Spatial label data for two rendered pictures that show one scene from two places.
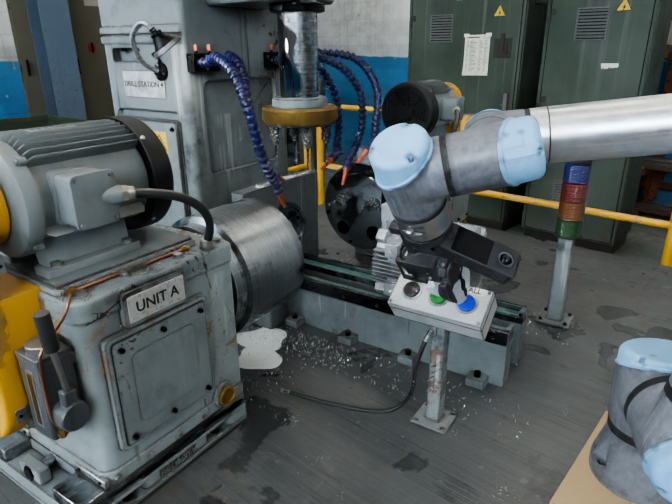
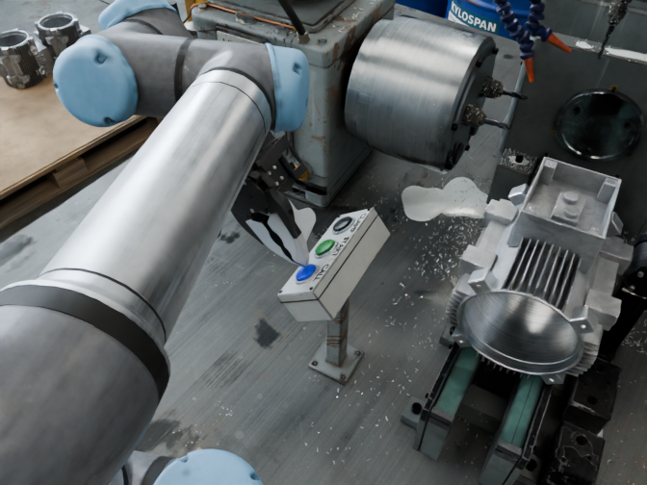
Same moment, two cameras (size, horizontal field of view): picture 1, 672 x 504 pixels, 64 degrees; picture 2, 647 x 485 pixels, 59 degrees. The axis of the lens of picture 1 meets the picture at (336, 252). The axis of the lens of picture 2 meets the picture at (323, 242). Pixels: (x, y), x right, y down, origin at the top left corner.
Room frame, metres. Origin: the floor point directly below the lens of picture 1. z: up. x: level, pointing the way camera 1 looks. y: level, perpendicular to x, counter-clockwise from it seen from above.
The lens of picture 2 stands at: (0.79, -0.68, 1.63)
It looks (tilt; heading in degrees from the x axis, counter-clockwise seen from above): 47 degrees down; 86
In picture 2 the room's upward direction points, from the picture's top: straight up
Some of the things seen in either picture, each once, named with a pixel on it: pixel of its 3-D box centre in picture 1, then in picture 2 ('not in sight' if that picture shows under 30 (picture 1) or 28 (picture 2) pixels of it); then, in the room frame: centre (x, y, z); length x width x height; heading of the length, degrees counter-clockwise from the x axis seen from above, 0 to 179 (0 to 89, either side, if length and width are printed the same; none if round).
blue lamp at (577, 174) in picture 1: (577, 171); not in sight; (1.24, -0.57, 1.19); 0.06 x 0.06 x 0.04
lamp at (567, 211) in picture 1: (571, 208); not in sight; (1.24, -0.57, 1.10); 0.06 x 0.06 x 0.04
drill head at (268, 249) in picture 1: (214, 273); (398, 87); (1.00, 0.25, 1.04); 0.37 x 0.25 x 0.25; 146
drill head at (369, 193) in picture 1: (380, 198); not in sight; (1.57, -0.14, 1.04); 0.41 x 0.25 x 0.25; 146
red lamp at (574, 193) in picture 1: (574, 190); not in sight; (1.24, -0.57, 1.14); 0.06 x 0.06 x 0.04
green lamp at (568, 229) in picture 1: (568, 226); not in sight; (1.24, -0.57, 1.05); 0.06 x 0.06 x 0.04
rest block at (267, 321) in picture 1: (270, 301); (512, 180); (1.24, 0.17, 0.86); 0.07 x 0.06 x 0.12; 146
